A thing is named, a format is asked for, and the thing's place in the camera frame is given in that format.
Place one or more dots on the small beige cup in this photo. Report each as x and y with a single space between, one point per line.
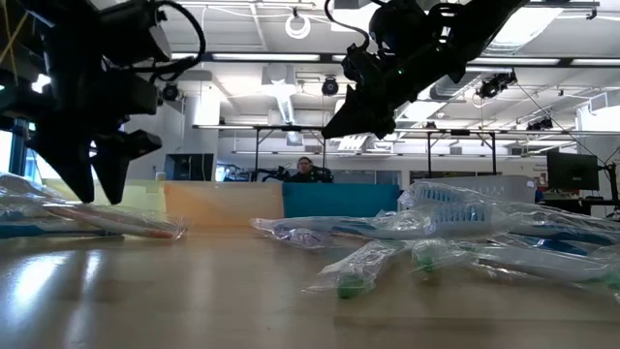
160 176

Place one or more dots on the white ceiling air duct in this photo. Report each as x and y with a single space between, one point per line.
278 77

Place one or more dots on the teal plastic bin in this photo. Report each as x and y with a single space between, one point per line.
339 199

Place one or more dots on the black monitor stand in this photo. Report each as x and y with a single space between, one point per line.
613 184

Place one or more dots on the black background desk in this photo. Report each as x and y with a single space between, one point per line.
581 203

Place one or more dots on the black round ceiling spotlight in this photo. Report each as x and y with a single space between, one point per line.
170 92
330 86

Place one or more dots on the black overhead beam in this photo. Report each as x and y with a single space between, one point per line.
326 57

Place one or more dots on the person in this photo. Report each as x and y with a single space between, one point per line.
305 167

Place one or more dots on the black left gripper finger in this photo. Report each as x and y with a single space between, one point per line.
116 160
68 155

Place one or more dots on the black background rack frame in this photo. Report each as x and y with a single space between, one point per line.
290 128

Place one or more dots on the black equipment box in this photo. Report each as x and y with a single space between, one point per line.
189 167

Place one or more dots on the black computer monitor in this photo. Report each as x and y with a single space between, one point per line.
571 170

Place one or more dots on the purple toothbrush in clear wrapper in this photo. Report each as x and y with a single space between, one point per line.
300 237

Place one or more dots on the black background robot arm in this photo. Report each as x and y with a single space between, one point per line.
278 173
323 174

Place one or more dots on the white perforated plastic basket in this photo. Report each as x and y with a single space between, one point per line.
508 189

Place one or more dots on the yellow plastic bin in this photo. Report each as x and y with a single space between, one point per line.
145 203

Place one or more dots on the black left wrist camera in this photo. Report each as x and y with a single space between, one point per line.
126 29

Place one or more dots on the orange plastic bin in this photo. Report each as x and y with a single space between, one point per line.
223 203

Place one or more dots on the black ceiling camera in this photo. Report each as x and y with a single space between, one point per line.
494 86

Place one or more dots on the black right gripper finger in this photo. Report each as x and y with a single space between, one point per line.
351 121
386 125

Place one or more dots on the long ceiling light bar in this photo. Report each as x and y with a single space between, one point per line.
513 61
186 55
596 61
266 57

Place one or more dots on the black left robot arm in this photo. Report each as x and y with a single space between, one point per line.
72 29

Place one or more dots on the black ceiling track lamp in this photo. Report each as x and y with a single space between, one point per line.
540 124

